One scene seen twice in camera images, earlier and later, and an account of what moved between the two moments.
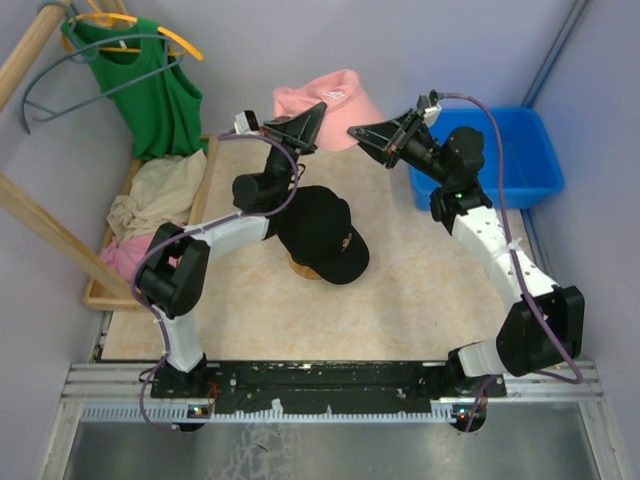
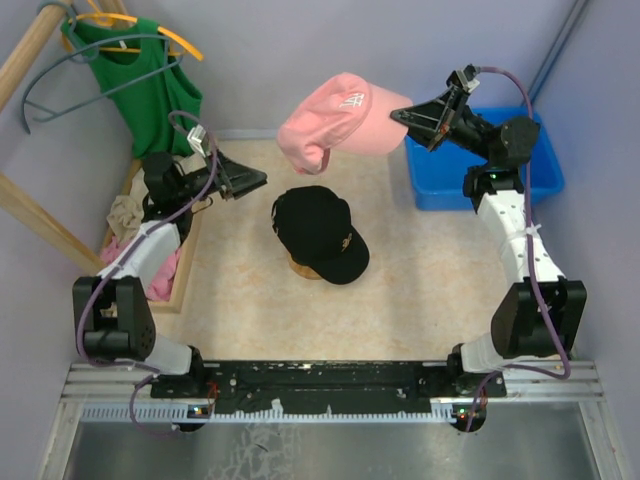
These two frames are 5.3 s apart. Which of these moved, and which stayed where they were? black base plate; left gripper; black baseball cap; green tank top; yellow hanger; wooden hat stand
Moved: left gripper
Stayed: wooden hat stand; yellow hanger; green tank top; black baseball cap; black base plate
